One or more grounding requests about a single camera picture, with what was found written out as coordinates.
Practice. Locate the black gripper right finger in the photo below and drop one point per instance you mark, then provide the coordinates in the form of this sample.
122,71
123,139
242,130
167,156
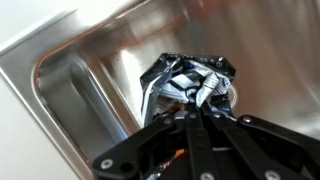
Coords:
260,146

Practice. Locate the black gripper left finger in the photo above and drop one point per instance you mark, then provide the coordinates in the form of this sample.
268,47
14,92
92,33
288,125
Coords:
133,156

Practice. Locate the black foil snack packet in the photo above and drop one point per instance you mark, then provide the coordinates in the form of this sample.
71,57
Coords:
176,76

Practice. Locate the stainless steel sink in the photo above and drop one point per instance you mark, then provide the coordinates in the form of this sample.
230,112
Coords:
83,90

